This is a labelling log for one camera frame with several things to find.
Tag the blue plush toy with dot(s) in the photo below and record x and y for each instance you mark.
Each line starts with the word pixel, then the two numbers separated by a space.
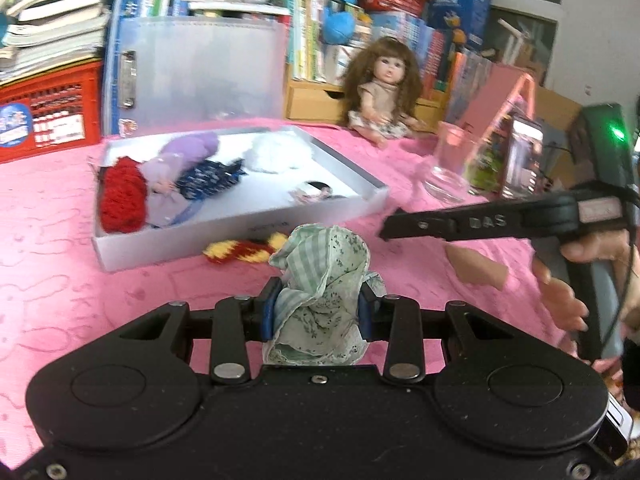
pixel 340 27

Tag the red knitted cloth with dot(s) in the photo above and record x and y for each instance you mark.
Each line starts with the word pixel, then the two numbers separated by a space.
pixel 122 195

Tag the row of colourful books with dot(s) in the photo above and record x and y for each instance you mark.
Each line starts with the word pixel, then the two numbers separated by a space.
pixel 312 35
pixel 425 50

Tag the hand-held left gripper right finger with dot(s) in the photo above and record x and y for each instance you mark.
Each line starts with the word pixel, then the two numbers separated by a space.
pixel 366 312

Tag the yellow red striped knit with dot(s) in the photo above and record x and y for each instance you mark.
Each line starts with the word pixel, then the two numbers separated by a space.
pixel 245 250

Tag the stack of worn books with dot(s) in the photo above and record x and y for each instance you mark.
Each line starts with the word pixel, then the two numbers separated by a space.
pixel 55 25

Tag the pink printed blanket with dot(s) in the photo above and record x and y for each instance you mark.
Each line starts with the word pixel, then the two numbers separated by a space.
pixel 50 260

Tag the translucent clipboard folder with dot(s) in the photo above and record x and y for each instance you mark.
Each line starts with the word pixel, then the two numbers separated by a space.
pixel 200 70

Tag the person's right hand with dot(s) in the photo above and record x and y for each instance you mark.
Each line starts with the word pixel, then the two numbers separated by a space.
pixel 565 305

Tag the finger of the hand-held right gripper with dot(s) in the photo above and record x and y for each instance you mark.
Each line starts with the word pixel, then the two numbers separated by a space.
pixel 425 225

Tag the flesh-coloured piece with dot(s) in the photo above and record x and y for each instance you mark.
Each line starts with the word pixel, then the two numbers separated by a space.
pixel 475 265

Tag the colourful picture card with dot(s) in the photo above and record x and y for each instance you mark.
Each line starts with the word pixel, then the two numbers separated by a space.
pixel 487 165

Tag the blue printed carton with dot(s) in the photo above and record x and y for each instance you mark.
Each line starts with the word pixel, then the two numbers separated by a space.
pixel 462 10

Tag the pink house-shaped package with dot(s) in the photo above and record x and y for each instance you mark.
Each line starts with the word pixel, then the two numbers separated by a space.
pixel 492 105

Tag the clear glass cup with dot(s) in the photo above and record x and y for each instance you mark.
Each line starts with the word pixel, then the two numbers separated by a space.
pixel 447 165

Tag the purple cloth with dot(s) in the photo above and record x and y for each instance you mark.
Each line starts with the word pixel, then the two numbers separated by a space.
pixel 172 175

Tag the red plastic crate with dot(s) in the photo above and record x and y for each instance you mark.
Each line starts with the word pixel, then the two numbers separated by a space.
pixel 50 110

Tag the white cardboard box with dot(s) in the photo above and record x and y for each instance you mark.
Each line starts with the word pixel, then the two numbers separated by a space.
pixel 240 230

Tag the brown-haired baby doll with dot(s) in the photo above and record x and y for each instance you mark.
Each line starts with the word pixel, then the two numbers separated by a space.
pixel 382 90

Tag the blue patterned cloth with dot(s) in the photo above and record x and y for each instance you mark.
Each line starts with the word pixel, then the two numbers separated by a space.
pixel 207 177

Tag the white fluffy cloth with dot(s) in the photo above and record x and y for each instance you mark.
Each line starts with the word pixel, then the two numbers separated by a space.
pixel 272 155

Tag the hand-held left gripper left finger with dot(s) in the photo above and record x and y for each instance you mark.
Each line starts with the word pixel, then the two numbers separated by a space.
pixel 267 315

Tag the green patterned cloth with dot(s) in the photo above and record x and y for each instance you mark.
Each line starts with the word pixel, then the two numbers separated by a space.
pixel 320 280

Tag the smartphone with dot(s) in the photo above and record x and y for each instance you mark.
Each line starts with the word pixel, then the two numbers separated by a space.
pixel 525 157

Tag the brown cardboard box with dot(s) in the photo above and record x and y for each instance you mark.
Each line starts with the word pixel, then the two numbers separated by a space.
pixel 555 110

